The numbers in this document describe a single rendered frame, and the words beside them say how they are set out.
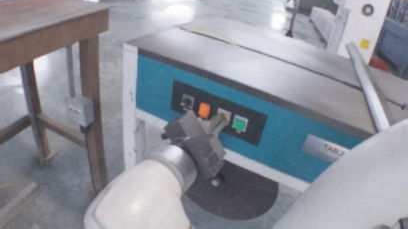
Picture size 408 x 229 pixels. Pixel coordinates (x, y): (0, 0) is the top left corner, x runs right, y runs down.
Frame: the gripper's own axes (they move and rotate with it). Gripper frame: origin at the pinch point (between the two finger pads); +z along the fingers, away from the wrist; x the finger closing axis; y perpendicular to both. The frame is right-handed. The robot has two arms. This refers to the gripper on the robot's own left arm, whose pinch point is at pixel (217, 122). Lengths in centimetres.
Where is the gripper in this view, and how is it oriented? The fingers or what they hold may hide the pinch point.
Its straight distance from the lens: 63.3
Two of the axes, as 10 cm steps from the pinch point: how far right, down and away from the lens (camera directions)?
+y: -7.2, 3.6, 6.0
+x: 5.1, 8.5, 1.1
